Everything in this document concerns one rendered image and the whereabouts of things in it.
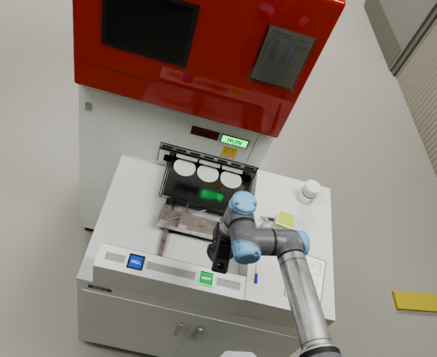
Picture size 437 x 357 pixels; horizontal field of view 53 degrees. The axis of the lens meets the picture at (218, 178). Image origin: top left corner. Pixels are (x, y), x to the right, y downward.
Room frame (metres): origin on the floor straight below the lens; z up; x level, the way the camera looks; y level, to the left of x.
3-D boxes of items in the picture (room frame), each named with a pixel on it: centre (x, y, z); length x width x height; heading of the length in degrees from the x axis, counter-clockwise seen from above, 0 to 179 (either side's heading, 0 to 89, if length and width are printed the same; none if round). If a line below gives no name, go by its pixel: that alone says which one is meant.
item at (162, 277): (0.72, 0.03, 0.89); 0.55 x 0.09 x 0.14; 99
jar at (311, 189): (1.27, -0.39, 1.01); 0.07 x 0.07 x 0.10
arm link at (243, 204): (0.75, -0.09, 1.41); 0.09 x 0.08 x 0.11; 23
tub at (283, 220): (1.08, -0.31, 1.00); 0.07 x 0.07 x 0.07; 1
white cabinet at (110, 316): (0.99, -0.07, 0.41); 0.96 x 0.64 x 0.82; 99
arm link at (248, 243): (0.66, -0.15, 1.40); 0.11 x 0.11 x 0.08; 23
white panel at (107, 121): (1.28, 0.25, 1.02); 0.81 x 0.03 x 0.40; 99
